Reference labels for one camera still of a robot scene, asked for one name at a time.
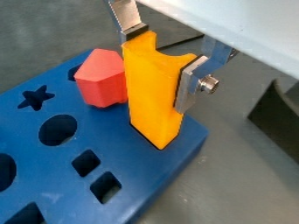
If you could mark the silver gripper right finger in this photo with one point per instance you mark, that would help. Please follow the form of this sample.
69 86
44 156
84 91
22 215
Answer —
196 77

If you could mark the blue shape sorter board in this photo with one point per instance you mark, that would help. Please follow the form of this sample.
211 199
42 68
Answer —
76 166

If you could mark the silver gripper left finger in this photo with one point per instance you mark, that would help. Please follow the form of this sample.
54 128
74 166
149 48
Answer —
124 13

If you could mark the red pentagon block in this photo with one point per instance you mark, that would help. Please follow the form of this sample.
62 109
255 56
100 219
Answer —
100 79

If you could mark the yellow arch block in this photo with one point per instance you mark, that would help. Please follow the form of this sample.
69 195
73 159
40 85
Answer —
152 74

